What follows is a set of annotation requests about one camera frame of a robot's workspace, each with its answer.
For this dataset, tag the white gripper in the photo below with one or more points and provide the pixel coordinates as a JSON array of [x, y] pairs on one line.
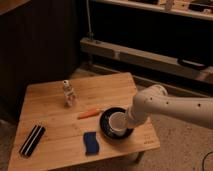
[[135, 116]]

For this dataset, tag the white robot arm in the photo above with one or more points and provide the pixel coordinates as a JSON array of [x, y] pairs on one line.
[[155, 100]]

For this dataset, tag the black ceramic bowl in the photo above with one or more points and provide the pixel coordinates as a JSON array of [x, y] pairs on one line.
[[105, 127]]

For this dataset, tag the orange carrot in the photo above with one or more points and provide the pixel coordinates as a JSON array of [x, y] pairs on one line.
[[90, 113]]

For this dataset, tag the blue sponge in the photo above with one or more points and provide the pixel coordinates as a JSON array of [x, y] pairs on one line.
[[91, 143]]

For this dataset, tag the small white figurine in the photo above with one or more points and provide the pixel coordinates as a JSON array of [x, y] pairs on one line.
[[69, 93]]

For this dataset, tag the wooden table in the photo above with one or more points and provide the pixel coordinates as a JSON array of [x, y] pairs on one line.
[[62, 143]]

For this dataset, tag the vertical metal pole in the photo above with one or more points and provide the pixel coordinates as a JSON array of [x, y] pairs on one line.
[[90, 32]]

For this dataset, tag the black striped rectangular case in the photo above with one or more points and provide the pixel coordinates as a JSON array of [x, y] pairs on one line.
[[31, 141]]

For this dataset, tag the long grey metal rail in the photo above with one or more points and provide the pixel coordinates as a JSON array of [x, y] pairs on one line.
[[145, 59]]

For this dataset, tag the black handle on rail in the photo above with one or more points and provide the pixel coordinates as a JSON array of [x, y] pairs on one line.
[[191, 65]]

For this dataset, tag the wooden wall shelf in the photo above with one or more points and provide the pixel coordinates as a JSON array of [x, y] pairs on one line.
[[184, 8]]

